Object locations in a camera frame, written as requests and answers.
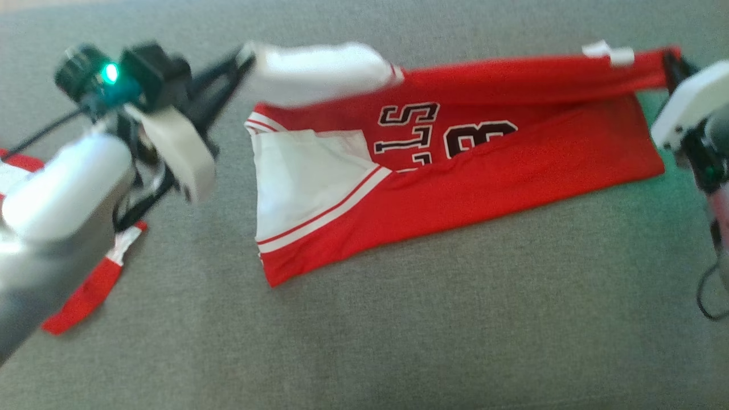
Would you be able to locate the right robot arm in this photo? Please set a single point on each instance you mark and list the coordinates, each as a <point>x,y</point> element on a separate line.
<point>720,134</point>

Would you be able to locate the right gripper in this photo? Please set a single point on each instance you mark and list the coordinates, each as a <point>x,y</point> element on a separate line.
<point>689,102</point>

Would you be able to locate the red white-striped shorts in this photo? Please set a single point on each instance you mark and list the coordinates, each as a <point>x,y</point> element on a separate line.
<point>85,296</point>

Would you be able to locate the large grey sofa seat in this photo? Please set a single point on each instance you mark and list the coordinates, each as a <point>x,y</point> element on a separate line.
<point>455,341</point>

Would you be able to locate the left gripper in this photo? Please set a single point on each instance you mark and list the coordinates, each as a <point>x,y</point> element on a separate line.
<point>182,154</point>

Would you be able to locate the red white basketball jersey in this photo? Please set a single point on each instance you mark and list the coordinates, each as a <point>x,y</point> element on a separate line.
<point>512,165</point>

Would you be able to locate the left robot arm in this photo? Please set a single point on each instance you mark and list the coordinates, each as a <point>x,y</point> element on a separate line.
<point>57,193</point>

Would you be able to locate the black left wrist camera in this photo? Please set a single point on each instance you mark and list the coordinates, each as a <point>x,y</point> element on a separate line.
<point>156,71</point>

